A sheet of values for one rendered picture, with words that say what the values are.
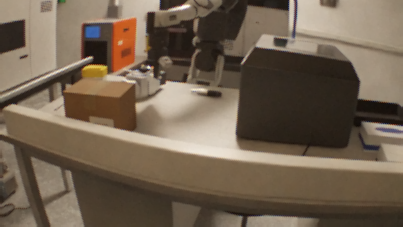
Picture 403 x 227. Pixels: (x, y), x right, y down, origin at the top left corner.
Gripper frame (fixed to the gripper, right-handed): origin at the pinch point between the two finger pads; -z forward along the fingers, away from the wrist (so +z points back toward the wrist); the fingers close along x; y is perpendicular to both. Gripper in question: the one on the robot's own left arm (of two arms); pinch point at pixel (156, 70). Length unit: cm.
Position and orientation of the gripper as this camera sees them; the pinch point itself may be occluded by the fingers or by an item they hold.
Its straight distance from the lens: 141.4
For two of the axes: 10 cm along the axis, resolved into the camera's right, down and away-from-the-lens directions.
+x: -5.4, 2.4, -8.1
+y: 8.4, 2.1, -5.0
